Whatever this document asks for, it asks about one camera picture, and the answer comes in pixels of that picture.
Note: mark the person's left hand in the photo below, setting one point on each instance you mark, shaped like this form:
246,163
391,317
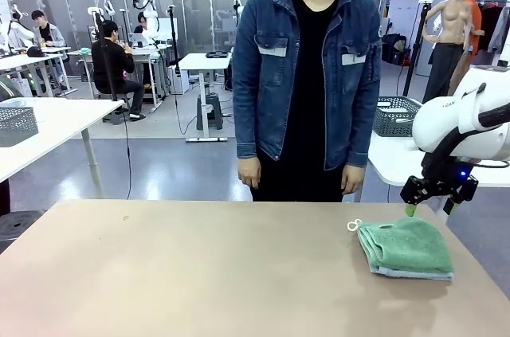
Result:
352,179

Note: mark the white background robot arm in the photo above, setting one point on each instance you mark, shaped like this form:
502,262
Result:
238,6
20,32
149,14
108,8

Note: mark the man in grey jacket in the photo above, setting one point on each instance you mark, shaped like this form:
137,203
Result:
48,36

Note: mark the green cloth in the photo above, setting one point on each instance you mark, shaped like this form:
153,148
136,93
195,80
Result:
85,51

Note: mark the person behind laptop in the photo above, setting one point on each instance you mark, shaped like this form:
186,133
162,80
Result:
141,24

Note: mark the person's right forearm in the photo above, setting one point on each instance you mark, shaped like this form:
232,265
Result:
245,134

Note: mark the black tripod stand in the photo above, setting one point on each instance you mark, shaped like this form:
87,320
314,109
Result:
174,40

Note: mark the green towel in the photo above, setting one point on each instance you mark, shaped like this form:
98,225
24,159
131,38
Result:
406,245

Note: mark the person's right hand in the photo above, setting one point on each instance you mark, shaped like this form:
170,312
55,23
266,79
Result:
250,171

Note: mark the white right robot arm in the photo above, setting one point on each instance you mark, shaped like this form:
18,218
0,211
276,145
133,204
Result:
438,126

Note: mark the grey mesh basket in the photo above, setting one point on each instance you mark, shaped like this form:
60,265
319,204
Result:
18,126
392,118

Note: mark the clothes rack with garments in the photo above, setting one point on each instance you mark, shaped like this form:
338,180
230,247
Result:
492,22

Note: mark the white cabinet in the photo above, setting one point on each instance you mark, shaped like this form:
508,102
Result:
182,80

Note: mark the black light stand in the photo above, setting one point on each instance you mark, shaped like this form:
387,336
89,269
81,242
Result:
425,1

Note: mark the blue-grey towel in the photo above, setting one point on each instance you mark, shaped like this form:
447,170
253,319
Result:
418,275

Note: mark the black cap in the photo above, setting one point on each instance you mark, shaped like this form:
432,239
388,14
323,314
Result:
35,52

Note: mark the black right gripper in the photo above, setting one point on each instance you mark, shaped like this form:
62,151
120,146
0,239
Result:
446,177

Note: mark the grey metal stand base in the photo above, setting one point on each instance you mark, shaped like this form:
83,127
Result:
18,225

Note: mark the dark grey plastic stool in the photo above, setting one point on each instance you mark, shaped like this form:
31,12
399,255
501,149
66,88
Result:
209,112

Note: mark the person's left forearm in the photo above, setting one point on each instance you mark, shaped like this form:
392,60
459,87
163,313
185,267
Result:
360,138

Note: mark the man in denim jacket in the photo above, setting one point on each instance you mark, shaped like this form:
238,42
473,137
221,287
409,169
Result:
311,94

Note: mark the black bags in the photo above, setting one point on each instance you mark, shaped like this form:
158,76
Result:
394,48

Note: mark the white standing desk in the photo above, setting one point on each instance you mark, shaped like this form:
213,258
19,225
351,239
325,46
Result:
205,61

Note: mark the seated man in black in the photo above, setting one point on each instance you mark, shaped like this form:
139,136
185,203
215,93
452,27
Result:
111,62

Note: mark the bare torso mannequin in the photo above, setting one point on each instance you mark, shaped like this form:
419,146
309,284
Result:
450,22

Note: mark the mannequin in orange shirt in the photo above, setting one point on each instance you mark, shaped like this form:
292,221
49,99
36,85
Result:
474,14

